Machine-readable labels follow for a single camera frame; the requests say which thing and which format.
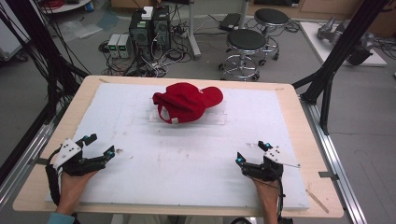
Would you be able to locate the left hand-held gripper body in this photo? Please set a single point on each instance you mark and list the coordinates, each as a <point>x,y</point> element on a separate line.
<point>67,153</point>

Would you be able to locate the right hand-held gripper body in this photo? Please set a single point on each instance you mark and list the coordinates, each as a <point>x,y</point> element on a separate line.
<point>270,166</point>

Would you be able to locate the red cap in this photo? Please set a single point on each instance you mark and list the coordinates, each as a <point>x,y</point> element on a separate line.
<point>186,102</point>

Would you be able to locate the person's right hand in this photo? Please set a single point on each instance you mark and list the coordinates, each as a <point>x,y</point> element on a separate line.
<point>266,190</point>

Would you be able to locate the person's left hand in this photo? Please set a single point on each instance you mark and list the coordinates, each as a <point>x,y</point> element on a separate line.
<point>72,188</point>

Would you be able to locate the grey tape strip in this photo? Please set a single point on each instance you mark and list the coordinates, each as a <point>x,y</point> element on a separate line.
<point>42,161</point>
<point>328,175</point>

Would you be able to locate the thin wooden stick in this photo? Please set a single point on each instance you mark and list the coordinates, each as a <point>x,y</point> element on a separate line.
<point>317,201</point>

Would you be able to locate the white foam board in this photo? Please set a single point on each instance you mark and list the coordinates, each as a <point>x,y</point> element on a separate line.
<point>174,161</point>

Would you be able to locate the grey power supply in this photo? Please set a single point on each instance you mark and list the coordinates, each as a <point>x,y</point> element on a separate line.
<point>125,46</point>
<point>114,45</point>

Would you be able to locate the large black round stool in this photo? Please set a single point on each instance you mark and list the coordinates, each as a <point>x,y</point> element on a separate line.
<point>246,40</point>

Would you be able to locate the black computer tower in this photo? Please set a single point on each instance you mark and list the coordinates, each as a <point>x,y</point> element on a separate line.
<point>162,28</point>
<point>141,35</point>

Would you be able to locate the white platform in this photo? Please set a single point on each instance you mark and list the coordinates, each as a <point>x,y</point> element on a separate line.
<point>317,40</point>

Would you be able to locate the white cabinet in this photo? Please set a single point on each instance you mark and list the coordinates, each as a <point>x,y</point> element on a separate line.
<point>9,40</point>

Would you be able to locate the black flat case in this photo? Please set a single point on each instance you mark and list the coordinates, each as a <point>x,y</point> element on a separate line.
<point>229,21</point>

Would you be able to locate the small black round stool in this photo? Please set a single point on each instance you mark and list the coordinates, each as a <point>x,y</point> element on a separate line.
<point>271,16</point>

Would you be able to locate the grey metal table leg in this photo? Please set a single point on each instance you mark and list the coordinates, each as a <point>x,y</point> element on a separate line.
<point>244,14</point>

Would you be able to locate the blue roll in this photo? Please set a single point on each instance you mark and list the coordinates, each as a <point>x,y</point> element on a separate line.
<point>89,6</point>

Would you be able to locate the round white table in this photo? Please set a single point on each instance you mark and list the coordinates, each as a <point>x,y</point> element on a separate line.
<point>67,6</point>

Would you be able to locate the white box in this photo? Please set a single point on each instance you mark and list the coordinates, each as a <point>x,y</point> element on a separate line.
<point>147,13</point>

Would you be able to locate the aluminium rail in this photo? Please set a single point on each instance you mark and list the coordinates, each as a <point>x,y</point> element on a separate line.
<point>333,155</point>
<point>21,168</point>

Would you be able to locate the black metal frame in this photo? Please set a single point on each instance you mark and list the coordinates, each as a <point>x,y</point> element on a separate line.
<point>339,49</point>

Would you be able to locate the grey metal post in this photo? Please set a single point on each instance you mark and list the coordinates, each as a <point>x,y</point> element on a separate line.
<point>193,31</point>

